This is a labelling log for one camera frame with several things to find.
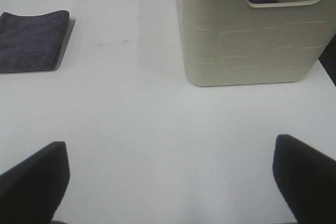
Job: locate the beige basket with grey rim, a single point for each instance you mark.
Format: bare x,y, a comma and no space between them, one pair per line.
232,42

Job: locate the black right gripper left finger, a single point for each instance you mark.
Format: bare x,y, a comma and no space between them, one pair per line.
32,191

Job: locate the dark grey towel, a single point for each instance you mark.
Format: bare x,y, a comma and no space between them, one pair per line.
32,43

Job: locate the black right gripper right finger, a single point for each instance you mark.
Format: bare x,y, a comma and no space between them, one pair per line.
306,179

